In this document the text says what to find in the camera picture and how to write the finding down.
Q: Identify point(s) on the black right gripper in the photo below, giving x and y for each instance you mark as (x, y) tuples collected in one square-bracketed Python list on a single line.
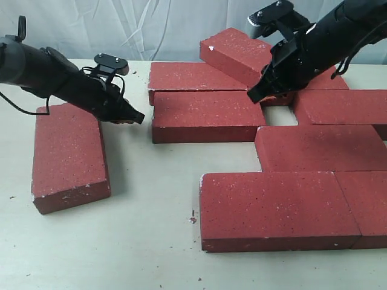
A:
[(291, 69)]

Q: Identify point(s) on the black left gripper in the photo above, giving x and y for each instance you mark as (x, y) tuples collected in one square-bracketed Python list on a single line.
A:
[(104, 98)]

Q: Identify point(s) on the red brick pushed sideways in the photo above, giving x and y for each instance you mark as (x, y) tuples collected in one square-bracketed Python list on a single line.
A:
[(69, 162)]

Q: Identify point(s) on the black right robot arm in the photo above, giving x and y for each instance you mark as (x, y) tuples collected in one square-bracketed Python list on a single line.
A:
[(344, 31)]

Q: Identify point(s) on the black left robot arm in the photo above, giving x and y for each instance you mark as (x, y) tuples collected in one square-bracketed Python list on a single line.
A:
[(45, 72)]

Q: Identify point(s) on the red brick back middle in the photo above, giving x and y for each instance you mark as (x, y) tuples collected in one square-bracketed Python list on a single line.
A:
[(284, 102)]

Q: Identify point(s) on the red brick second row right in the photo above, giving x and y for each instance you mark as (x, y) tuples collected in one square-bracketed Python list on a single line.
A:
[(334, 107)]

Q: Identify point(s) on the red brick stacked on top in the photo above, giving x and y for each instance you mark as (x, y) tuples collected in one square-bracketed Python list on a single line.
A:
[(232, 52)]

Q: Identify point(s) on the red brick third row right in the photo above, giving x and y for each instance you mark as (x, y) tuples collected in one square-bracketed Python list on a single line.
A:
[(320, 148)]

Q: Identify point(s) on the red brick back right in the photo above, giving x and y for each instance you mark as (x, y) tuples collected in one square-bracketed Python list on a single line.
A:
[(324, 81)]

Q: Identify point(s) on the red brick back left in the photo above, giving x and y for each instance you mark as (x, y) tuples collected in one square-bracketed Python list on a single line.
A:
[(188, 76)]

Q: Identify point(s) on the red brick front large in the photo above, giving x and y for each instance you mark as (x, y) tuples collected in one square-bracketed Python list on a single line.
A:
[(280, 211)]

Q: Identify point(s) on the red brick front right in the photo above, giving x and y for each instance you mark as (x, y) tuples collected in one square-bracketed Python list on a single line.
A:
[(365, 193)]

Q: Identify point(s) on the white wrinkled backdrop curtain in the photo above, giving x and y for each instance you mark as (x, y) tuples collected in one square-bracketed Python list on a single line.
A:
[(134, 30)]

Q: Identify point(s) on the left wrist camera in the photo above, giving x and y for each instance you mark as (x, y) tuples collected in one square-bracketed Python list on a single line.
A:
[(111, 65)]

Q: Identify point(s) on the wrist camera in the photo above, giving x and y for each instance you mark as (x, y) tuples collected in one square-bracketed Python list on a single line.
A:
[(111, 65), (279, 16)]

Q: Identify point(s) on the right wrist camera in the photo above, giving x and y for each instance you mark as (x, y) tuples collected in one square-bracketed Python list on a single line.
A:
[(279, 16)]

